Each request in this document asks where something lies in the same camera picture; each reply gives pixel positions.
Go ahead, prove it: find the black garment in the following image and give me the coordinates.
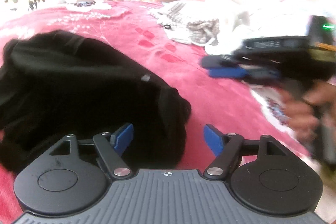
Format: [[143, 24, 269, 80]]
[[1, 30, 191, 173]]

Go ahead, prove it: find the person's right hand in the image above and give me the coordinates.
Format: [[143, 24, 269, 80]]
[[279, 81, 335, 143]]

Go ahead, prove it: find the red floral bed blanket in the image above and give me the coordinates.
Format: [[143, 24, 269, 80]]
[[0, 0, 316, 224]]

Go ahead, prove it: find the white patterned clothes pile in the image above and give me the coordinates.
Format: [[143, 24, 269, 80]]
[[150, 0, 310, 55]]

